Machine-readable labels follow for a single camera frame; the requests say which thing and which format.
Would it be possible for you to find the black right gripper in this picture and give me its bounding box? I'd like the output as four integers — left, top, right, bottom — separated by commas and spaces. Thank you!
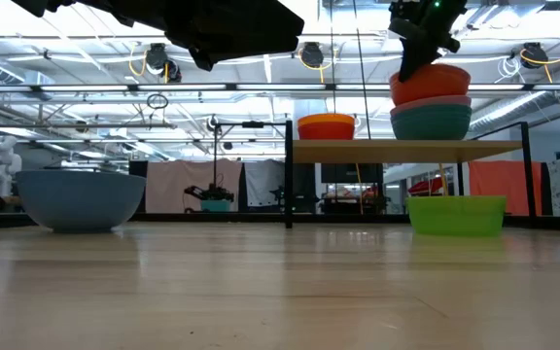
387, 0, 469, 82

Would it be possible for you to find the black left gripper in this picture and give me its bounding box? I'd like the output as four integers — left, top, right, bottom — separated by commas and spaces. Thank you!
10, 0, 167, 30

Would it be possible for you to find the large red-orange bowl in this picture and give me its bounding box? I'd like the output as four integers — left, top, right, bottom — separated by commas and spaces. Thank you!
389, 62, 472, 107

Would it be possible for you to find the large pink bowl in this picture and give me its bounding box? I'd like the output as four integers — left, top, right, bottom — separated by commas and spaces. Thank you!
389, 94, 473, 118

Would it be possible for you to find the large teal bowl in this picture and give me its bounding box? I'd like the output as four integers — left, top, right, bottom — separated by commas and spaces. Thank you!
390, 103, 473, 141

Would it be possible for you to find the small orange bowl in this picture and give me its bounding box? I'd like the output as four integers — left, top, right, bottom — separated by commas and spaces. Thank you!
297, 113, 356, 123

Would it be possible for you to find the small orange-pink bowl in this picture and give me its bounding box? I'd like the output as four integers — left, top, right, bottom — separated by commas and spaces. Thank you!
297, 124, 356, 141

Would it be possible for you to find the small lime green bowl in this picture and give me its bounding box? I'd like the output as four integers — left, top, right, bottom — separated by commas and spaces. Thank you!
405, 194, 508, 238

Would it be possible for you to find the large blue bowl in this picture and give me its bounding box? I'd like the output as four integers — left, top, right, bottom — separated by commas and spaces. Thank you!
16, 169, 148, 233

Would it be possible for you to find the wooden shelf with black legs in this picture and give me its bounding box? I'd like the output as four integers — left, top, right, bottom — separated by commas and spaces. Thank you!
283, 120, 538, 230

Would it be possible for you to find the long ceiling light strip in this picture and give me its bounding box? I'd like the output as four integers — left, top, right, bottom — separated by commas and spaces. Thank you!
0, 83, 560, 93

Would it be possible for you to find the red object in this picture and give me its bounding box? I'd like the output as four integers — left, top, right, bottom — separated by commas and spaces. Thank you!
407, 175, 444, 196

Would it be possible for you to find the black monitor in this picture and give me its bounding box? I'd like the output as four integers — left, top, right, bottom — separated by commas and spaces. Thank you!
320, 162, 384, 185

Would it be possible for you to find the orange panel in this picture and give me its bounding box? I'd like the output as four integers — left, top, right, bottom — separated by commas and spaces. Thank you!
468, 160, 543, 217

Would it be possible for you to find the grey white curtain sheet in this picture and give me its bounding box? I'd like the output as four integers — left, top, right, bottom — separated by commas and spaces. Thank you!
243, 158, 286, 208

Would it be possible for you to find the pale pink curtain sheet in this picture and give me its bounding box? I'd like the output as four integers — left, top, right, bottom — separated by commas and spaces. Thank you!
145, 157, 243, 214

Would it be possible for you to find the teal box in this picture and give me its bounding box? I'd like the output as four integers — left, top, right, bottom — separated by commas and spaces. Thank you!
200, 199, 232, 213

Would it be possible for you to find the black upright panel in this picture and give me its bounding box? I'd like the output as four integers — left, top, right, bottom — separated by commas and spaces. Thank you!
128, 159, 149, 215

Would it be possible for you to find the black ceiling cable reel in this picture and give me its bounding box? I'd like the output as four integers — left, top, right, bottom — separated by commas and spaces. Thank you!
301, 41, 325, 69
144, 42, 169, 73
520, 41, 548, 69

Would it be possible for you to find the black background frame stand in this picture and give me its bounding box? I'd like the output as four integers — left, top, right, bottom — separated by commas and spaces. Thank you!
211, 119, 289, 215

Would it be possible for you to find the black aluminium table frame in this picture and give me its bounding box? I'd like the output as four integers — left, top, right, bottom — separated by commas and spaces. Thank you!
0, 212, 560, 232

